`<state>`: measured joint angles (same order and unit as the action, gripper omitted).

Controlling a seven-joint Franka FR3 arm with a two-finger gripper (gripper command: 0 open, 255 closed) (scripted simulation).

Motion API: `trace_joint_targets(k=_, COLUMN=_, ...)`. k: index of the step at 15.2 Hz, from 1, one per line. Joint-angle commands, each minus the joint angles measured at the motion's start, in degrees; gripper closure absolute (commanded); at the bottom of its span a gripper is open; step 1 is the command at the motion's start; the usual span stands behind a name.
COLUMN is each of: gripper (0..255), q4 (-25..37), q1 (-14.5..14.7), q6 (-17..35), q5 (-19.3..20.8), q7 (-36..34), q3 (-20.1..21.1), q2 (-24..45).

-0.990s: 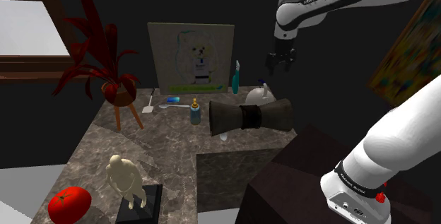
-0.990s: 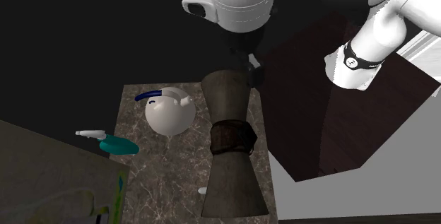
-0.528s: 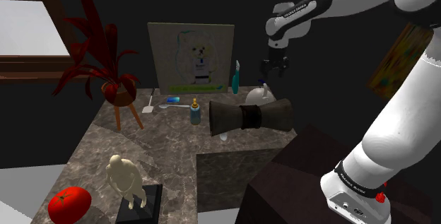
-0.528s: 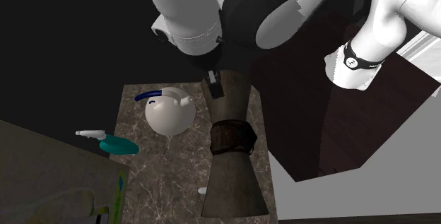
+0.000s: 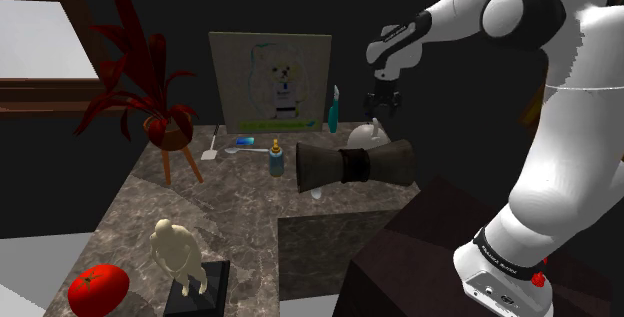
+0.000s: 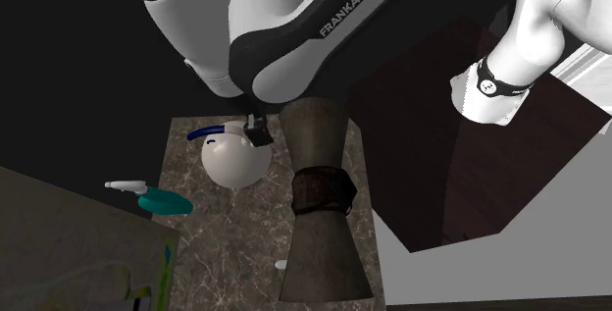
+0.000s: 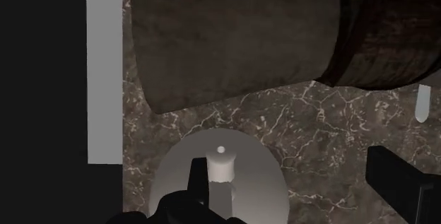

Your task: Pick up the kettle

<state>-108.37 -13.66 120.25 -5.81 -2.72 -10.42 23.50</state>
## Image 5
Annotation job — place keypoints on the white spoon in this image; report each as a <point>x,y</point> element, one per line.
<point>244,150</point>

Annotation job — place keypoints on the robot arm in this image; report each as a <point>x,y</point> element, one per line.
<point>560,126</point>

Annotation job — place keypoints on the white dome-shaped object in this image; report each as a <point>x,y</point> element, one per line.
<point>363,136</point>

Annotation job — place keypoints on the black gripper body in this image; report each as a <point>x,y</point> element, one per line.
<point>385,97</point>

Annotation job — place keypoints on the red plant in brown pot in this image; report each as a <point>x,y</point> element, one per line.
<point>156,111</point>

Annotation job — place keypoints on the cream figure on black base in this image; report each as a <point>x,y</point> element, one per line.
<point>178,255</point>

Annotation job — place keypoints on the dog picture board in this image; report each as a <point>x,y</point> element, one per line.
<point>273,82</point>

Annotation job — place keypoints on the blue phone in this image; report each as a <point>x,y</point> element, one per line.
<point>244,141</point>

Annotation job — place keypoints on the red tomato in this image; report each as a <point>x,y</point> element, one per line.
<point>98,290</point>

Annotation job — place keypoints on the blue baby bottle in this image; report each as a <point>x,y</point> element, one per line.
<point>276,160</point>

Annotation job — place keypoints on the dark hourglass-shaped object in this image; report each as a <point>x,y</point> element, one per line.
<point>356,165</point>

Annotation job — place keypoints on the dark robot stand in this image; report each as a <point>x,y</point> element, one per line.
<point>414,257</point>

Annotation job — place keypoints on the brown framed window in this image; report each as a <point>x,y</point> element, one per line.
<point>39,38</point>

